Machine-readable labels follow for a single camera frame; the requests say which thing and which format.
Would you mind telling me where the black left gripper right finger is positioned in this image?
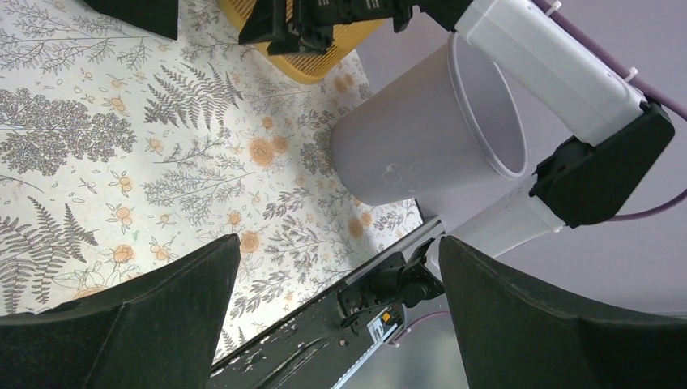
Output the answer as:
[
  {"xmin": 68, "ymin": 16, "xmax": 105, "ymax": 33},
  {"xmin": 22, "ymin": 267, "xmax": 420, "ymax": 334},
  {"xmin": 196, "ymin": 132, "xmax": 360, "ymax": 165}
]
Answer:
[{"xmin": 439, "ymin": 236, "xmax": 686, "ymax": 388}]

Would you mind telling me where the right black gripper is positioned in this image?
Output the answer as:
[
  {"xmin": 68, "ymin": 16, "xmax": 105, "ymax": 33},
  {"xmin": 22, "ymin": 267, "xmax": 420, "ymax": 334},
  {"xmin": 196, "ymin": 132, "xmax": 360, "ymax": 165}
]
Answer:
[{"xmin": 238, "ymin": 0, "xmax": 413, "ymax": 56}]

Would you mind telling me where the grey plastic bin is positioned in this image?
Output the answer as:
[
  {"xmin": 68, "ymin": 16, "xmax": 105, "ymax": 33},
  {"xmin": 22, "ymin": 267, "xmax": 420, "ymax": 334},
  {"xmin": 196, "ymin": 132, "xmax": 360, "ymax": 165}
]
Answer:
[{"xmin": 331, "ymin": 35, "xmax": 527, "ymax": 206}]

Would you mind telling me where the floral tablecloth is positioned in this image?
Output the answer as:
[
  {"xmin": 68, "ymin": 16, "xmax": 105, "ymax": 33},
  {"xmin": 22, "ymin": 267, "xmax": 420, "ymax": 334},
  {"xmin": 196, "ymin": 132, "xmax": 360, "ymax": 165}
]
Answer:
[{"xmin": 1, "ymin": 1, "xmax": 422, "ymax": 358}]

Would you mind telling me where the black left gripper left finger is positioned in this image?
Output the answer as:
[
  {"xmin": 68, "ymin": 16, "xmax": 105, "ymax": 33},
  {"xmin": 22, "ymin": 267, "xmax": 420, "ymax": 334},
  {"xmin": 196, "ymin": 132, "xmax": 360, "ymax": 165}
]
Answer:
[{"xmin": 1, "ymin": 234, "xmax": 241, "ymax": 388}]

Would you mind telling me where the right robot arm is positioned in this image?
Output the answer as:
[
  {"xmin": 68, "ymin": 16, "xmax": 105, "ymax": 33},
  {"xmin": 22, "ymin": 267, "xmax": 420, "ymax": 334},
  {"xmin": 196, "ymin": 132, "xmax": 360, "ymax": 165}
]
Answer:
[{"xmin": 239, "ymin": 1, "xmax": 680, "ymax": 257}]

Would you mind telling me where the yellow wastebasket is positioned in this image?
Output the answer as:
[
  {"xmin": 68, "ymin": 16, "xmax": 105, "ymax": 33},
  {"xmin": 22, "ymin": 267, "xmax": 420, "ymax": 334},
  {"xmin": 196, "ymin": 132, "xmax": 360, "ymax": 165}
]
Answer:
[{"xmin": 218, "ymin": 0, "xmax": 385, "ymax": 84}]

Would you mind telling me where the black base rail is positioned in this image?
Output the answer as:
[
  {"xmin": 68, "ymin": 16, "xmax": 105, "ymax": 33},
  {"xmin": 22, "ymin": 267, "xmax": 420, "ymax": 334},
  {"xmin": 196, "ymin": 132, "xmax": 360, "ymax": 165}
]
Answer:
[{"xmin": 206, "ymin": 239, "xmax": 444, "ymax": 388}]

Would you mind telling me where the black round bucket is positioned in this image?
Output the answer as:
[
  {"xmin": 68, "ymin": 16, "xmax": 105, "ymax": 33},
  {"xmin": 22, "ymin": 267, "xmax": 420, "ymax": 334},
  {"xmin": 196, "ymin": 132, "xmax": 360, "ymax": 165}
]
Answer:
[{"xmin": 84, "ymin": 0, "xmax": 179, "ymax": 41}]

